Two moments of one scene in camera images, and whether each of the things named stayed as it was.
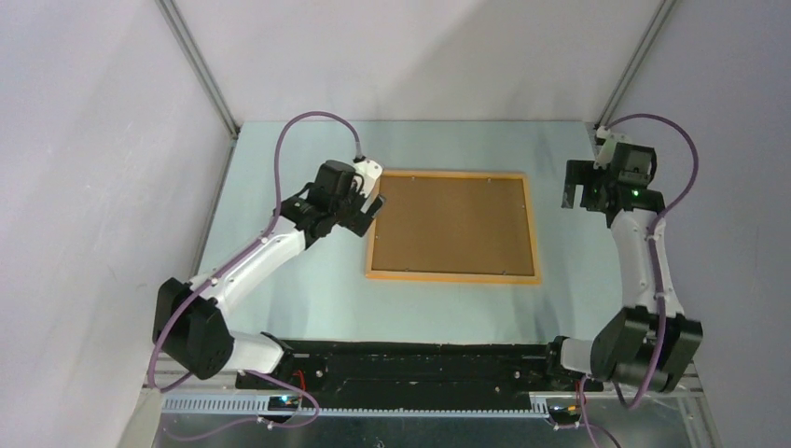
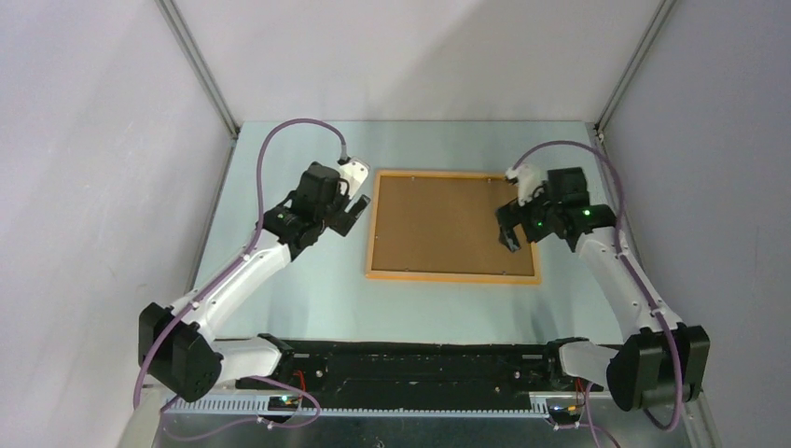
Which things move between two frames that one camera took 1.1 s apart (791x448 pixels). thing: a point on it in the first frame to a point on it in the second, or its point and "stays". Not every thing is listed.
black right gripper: x=581 y=173 to x=539 y=196
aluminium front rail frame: x=686 y=427 stays
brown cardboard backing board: x=474 y=225 stays
